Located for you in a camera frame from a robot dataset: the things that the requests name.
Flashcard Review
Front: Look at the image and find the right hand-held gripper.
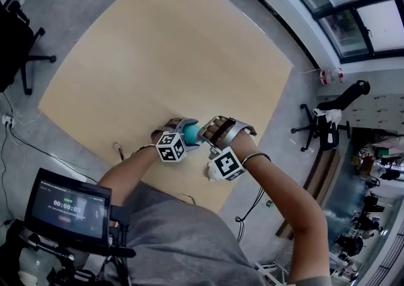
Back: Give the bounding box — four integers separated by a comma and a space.
198, 116, 258, 182

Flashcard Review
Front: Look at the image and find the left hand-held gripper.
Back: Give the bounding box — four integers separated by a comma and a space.
155, 117, 201, 163

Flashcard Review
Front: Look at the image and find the teal spray bottle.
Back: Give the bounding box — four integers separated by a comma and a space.
184, 122, 202, 146

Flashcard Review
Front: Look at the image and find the person's left forearm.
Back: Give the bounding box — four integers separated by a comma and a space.
99, 145, 158, 203

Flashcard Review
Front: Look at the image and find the person's right forearm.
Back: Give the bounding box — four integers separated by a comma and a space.
244, 155, 328, 282

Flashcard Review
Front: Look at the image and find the person's left hand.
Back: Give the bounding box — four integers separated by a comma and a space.
150, 118, 181, 142

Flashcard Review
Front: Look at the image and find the person's right hand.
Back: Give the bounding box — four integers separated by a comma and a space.
203, 120, 259, 162

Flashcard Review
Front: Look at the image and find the white wrist band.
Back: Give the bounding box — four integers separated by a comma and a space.
131, 144, 157, 156
242, 152, 271, 164

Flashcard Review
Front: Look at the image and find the person's grey shirt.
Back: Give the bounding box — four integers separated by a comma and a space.
126, 182, 332, 286

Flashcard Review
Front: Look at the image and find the stack of wooden planks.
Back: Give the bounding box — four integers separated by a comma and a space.
275, 148, 342, 241

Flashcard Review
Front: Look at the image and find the white cloth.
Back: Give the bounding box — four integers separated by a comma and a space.
311, 107, 343, 124

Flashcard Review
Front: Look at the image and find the clear jug with red label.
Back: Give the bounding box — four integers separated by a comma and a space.
319, 68, 345, 85

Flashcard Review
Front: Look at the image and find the black monitor screen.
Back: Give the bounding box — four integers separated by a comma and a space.
24, 167, 113, 247

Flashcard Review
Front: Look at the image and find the black studio equipment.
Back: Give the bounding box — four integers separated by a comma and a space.
334, 193, 389, 257

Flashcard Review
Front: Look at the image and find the cluttered storage shelf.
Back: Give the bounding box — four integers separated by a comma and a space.
356, 129, 404, 181

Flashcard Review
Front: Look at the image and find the white locker cabinet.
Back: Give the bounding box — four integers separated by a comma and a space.
317, 93, 404, 129

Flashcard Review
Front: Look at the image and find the black high-back office chair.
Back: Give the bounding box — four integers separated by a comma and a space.
0, 0, 57, 95

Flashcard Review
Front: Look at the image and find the black looped cable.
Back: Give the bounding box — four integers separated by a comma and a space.
235, 183, 264, 243

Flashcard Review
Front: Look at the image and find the white wire rack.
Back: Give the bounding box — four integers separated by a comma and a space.
255, 251, 300, 286

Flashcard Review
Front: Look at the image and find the black floor cable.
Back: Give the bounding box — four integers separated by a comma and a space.
0, 126, 98, 184

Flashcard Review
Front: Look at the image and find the black camera rig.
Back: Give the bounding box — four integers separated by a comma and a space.
0, 205, 136, 286

